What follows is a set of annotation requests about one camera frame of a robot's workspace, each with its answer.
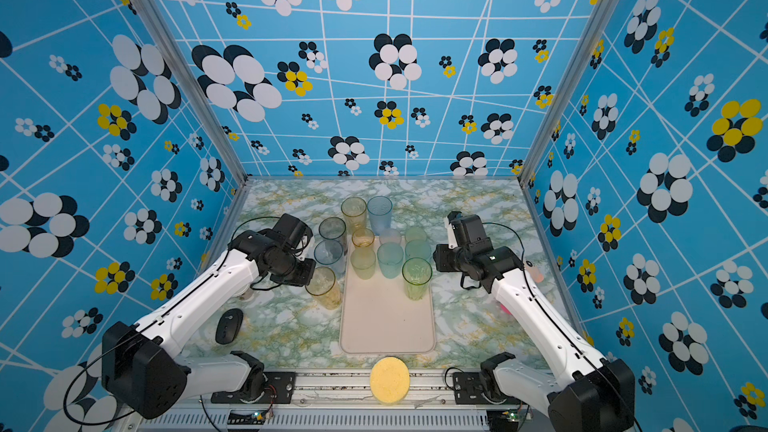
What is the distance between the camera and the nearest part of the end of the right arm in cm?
53

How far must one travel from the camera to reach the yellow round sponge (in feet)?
2.35

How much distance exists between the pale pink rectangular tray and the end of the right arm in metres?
0.17

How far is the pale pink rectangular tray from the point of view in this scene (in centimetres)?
82

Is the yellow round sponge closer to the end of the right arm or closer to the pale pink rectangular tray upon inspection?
→ the pale pink rectangular tray

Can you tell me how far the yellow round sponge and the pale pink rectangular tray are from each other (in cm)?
4

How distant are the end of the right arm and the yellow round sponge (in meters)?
0.29

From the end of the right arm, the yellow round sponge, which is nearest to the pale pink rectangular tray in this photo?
the yellow round sponge
